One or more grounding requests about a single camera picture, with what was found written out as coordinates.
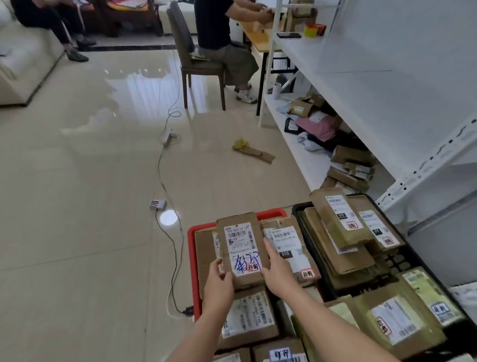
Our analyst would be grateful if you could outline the white power strip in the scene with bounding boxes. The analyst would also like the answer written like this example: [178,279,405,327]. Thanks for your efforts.
[160,127,178,147]

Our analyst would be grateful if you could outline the brown wooden chair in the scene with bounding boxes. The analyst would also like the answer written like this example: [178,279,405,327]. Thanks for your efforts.
[166,0,228,112]

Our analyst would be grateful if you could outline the brown box blue sticker tall label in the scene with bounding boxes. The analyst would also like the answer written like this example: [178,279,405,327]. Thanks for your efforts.
[212,347,252,362]

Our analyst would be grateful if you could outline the person's left forearm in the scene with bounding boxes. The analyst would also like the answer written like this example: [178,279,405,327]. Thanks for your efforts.
[165,309,232,362]

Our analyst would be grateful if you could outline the cream sofa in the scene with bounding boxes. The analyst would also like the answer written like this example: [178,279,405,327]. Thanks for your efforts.
[0,0,67,107]

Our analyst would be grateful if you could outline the pile of plastic mailer bags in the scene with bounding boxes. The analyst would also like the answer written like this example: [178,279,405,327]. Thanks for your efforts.
[275,92,370,154]

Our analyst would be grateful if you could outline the flattened cardboard strip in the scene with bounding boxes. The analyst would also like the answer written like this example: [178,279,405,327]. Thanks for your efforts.
[232,145,277,165]

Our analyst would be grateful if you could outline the grey power cable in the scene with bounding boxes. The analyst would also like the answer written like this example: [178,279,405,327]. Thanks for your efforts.
[154,48,195,318]

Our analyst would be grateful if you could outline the person's right hand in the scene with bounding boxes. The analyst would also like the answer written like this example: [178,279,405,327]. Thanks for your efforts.
[260,238,303,299]

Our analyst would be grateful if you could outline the person's right forearm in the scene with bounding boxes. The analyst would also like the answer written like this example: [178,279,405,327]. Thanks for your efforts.
[283,287,401,362]

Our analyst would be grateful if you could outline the person's left hand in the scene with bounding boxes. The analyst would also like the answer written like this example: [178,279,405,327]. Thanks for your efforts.
[203,258,236,318]

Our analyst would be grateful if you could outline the black plastic basket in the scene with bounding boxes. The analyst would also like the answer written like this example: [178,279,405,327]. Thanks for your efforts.
[291,192,477,362]

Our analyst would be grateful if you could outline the brown box blue ink scrawl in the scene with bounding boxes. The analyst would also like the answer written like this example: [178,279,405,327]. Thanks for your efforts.
[216,212,271,290]

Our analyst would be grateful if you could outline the white foam parcel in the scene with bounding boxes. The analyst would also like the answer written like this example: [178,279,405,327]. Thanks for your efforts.
[277,285,325,337]

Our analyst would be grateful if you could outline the small box yellow label blue sticker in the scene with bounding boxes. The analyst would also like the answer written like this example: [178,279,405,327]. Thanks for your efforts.
[396,266,467,330]

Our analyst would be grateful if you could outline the red plastic crate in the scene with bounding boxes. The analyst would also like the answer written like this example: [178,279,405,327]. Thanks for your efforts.
[186,207,288,322]

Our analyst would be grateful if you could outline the dark red sofa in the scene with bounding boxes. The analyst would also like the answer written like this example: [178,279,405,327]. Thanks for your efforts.
[79,0,165,38]

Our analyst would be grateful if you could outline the yellow table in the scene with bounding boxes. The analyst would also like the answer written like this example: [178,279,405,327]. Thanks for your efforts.
[238,20,300,117]

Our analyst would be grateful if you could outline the parcels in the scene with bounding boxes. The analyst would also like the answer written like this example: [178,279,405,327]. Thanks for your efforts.
[320,145,378,193]

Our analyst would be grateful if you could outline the white metal shelving rack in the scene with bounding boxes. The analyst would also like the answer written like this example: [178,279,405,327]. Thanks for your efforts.
[258,0,477,236]

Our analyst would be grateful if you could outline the cardboard box white label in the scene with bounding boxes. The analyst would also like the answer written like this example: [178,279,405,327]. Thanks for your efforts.
[288,99,315,118]

